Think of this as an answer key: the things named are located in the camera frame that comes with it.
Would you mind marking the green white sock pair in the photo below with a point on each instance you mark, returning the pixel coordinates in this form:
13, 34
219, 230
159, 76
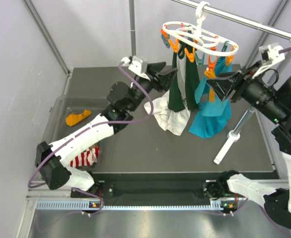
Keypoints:
172, 110

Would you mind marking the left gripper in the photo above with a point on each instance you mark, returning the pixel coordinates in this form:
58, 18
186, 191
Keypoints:
164, 79

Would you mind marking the clear plastic bin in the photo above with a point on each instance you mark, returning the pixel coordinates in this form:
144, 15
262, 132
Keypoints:
61, 116

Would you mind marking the blue sock pair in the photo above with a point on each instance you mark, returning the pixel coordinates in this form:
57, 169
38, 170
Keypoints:
211, 117

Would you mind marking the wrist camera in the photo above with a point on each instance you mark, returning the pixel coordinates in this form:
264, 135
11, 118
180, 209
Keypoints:
270, 57
138, 65

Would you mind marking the red white striped sock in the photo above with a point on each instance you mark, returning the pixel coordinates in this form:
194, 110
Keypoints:
89, 157

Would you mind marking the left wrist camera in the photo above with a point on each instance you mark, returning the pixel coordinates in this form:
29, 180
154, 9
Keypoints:
138, 65

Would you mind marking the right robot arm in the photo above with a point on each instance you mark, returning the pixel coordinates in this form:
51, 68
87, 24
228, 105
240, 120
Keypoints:
275, 105

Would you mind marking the white clip hanger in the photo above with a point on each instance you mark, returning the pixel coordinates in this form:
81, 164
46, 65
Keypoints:
178, 33

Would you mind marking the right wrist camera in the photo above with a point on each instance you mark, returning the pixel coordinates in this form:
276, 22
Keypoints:
270, 57

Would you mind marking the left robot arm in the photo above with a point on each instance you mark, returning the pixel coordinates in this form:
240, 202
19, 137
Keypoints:
53, 159

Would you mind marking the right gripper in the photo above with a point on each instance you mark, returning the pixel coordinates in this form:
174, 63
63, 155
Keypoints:
222, 87

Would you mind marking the metal clothes rack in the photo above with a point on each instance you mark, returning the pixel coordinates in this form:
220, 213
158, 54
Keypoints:
252, 24

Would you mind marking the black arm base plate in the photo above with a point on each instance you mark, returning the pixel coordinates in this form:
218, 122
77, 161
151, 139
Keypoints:
110, 189

